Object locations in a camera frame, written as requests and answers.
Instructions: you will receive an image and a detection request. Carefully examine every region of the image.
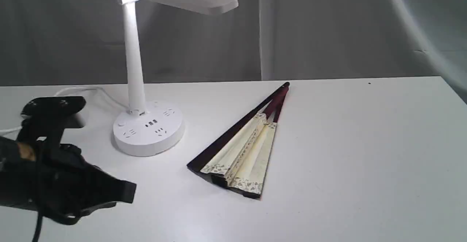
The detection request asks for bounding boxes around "folding paper fan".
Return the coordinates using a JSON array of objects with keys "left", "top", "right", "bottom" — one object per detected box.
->
[{"left": 186, "top": 82, "right": 290, "bottom": 199}]

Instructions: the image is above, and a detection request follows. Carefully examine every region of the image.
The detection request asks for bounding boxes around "white desk lamp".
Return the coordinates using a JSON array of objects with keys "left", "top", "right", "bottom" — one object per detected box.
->
[{"left": 112, "top": 0, "right": 239, "bottom": 157}]

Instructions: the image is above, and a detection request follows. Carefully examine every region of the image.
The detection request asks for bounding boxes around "grey backdrop curtain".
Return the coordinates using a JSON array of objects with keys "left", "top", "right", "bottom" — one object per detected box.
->
[{"left": 0, "top": 0, "right": 466, "bottom": 100}]

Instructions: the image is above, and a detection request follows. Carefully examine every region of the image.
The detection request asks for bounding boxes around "white power cable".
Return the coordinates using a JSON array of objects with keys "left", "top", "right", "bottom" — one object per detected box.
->
[{"left": 0, "top": 86, "right": 128, "bottom": 136}]

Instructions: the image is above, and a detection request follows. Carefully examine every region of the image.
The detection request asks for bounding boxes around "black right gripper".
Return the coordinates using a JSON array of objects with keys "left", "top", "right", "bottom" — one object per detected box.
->
[{"left": 1, "top": 137, "right": 137, "bottom": 226}]

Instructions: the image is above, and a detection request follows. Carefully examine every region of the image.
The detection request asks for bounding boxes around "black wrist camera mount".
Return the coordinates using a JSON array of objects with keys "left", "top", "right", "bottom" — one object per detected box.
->
[{"left": 16, "top": 96, "right": 86, "bottom": 145}]

